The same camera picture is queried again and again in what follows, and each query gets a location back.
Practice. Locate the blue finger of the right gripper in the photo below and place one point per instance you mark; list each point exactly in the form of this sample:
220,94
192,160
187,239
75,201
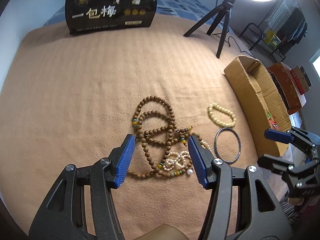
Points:
275,164
278,136

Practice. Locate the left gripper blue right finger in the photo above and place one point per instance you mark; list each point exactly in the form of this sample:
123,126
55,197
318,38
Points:
259,214

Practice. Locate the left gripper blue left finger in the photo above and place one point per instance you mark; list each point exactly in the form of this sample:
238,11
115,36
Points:
62,212

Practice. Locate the dark metal bangle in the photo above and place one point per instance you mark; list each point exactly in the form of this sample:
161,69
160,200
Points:
227,145

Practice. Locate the cardboard box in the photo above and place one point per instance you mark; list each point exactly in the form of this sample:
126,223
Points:
260,102

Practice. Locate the orange cloth covered stool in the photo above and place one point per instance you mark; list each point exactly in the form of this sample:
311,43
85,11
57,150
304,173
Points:
287,87

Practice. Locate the red book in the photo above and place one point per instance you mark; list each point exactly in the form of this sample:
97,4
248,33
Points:
301,78

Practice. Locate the yellow box on rack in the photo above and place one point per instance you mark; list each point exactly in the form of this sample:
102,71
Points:
271,39

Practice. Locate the black clothes rack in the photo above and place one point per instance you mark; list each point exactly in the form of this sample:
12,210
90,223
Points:
282,28

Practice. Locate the striped hanging cloth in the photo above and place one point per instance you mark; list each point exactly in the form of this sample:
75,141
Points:
280,14

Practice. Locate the black tripod stand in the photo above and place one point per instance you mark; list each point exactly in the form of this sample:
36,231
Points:
220,13

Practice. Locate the black snack bag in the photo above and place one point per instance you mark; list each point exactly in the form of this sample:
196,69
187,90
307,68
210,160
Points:
85,16

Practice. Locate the blue patterned bed sheet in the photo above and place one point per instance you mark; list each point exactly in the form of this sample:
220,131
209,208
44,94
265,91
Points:
188,9

